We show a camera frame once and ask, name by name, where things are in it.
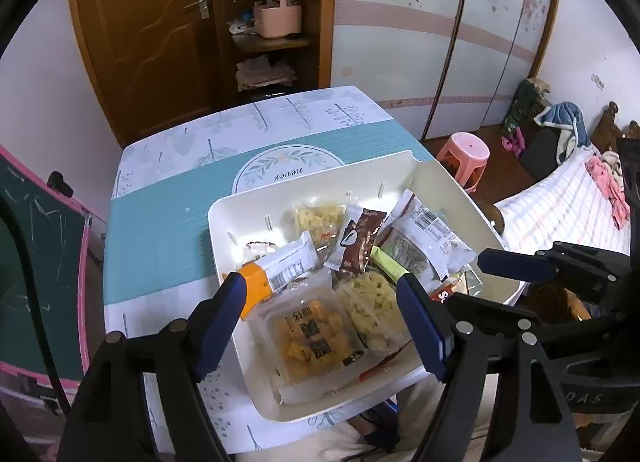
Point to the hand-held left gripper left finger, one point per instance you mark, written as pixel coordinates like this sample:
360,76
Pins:
221,324

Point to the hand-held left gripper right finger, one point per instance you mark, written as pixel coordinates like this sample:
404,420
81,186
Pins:
425,329

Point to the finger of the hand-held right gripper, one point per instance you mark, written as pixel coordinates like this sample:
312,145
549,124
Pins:
487,309
515,265

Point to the red white cookie packet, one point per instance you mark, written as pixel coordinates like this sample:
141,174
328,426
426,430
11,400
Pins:
441,296

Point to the yellow cube cake packet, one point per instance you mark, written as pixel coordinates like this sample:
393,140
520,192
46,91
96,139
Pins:
310,342

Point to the white plastic tray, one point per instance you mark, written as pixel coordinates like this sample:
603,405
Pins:
240,222

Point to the brown wooden knob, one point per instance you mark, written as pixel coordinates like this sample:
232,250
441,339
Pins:
492,214

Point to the large pale bread packet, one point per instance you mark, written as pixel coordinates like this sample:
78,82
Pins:
370,312

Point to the green snack packet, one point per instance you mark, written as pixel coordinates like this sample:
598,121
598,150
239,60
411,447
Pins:
390,264

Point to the orange white snack packet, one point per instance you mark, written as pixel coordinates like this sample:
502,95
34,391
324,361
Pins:
285,272

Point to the silver snack packet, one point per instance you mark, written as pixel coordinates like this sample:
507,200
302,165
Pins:
420,242

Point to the brown snack packet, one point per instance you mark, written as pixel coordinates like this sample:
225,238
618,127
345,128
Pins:
357,242

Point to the dark bag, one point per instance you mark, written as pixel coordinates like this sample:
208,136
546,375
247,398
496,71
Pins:
537,154

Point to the pink cloth item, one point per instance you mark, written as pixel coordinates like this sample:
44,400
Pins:
512,144

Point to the pink clothes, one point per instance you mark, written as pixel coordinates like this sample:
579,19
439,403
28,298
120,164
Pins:
612,187

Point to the pink plastic stool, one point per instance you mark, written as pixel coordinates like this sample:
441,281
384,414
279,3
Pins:
462,147

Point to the small pale bread packet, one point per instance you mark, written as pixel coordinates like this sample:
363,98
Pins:
320,219

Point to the blue white towel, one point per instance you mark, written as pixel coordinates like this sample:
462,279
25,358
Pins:
565,117

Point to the dark green cloth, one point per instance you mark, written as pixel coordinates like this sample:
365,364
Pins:
525,102

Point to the wooden headboard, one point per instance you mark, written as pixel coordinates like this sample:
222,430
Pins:
612,129

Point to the black clip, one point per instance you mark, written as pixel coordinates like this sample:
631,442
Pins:
60,183

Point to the floral sliding wardrobe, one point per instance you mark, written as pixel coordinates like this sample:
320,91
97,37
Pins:
400,52

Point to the stack of papers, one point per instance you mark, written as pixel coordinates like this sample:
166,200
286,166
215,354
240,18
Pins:
262,72

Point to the wooden cabinet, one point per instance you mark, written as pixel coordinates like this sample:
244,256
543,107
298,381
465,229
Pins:
140,42

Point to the pink plastic basket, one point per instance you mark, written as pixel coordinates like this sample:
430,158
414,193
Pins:
275,22

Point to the wooden corner shelf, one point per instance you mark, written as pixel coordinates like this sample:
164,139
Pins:
325,17

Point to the green chalkboard pink frame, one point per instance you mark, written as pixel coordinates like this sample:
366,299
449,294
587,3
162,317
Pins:
30,267

